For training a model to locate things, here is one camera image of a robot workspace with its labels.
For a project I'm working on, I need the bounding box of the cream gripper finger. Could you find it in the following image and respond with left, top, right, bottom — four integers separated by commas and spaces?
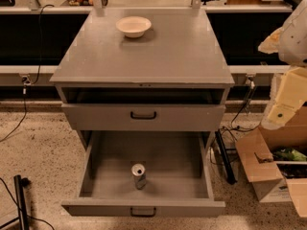
261, 66, 307, 130

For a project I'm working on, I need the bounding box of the silver redbull can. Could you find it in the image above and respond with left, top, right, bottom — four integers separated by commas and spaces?
131, 164, 147, 190

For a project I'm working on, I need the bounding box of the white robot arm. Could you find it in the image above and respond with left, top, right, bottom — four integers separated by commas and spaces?
258, 0, 307, 130

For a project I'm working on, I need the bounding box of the grey drawer cabinet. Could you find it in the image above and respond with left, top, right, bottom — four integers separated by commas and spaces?
49, 7, 235, 219

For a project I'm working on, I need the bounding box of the open grey middle drawer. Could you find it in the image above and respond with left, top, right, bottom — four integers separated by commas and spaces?
62, 131, 225, 218

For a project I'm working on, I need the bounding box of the closed grey upper drawer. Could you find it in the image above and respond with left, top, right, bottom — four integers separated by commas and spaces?
62, 103, 225, 131

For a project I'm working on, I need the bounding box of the green bag in box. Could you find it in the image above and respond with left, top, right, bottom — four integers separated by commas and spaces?
272, 147, 307, 162

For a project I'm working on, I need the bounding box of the brown cardboard box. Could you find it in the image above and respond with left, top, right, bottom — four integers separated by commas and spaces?
235, 105, 307, 219

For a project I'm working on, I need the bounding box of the white paper bowl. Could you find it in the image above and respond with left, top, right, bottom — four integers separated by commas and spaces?
116, 16, 152, 38

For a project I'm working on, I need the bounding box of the black stand lower left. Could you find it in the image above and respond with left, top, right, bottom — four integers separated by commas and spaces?
0, 175, 30, 230

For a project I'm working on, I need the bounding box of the black cables right floor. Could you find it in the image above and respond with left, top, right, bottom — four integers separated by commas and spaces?
209, 80, 257, 165

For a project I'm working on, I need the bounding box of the black cable left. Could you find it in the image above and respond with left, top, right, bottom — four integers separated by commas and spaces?
0, 3, 56, 144

